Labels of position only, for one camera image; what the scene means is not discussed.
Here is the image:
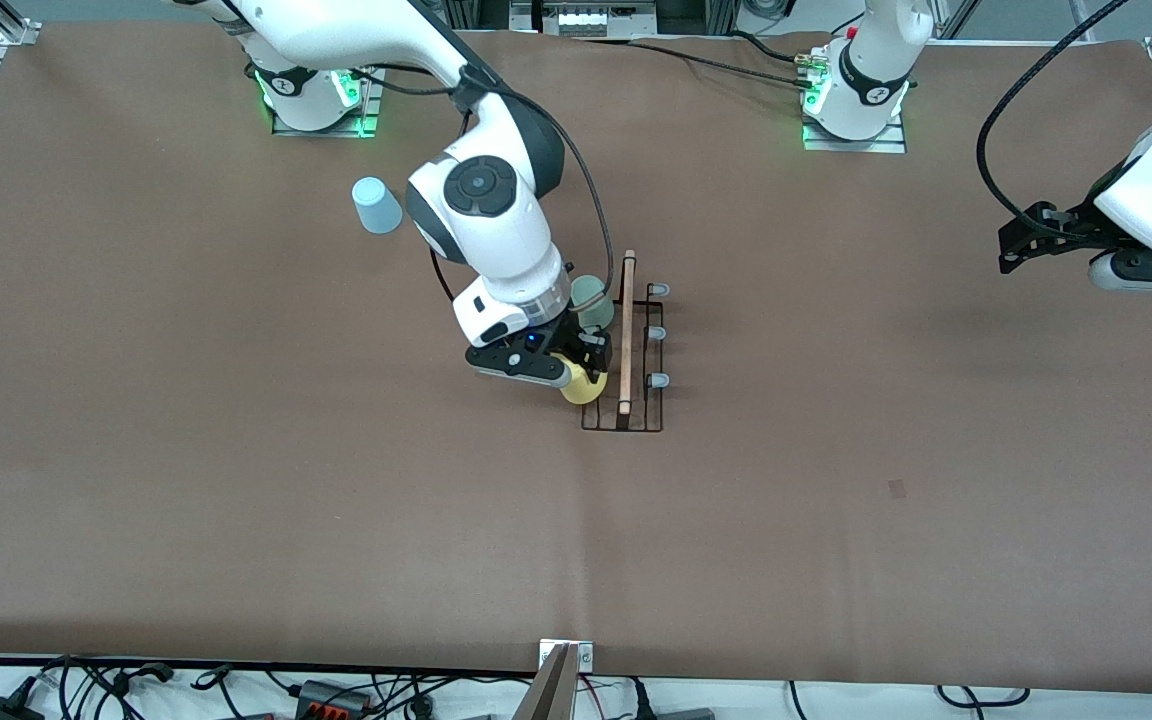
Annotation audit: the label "yellow plastic cup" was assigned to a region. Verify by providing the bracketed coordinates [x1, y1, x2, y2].
[559, 352, 609, 406]

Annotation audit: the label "black wire cup holder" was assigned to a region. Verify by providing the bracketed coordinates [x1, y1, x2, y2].
[580, 250, 672, 434]

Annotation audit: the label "pale green plastic cup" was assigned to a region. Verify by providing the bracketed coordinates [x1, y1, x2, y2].
[570, 274, 616, 331]

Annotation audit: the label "light blue plastic cup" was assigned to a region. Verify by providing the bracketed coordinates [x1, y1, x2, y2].
[351, 177, 404, 236]

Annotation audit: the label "black box orange connectors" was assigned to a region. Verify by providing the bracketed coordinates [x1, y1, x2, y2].
[294, 680, 374, 718]

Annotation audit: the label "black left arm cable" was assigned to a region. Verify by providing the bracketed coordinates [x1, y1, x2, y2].
[976, 0, 1132, 226]

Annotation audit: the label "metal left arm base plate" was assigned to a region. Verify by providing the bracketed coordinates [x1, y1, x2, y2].
[803, 108, 908, 154]

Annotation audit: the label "metal clamp bracket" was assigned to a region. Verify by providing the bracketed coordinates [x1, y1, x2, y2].
[539, 640, 595, 673]

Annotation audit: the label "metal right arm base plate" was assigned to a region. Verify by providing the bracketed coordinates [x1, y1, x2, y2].
[271, 28, 382, 138]

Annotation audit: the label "short black table cable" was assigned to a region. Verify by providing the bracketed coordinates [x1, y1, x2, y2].
[731, 30, 819, 65]

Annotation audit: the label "long black table cable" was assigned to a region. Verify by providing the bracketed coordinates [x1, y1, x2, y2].
[576, 35, 822, 91]

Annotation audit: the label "grey camera stand beam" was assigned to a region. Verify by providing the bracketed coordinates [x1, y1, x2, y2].
[513, 643, 580, 720]

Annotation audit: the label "black looped cable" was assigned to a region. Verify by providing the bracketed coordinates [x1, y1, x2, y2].
[936, 684, 1032, 708]

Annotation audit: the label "black tangled cable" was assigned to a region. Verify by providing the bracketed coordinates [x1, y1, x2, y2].
[41, 655, 177, 720]

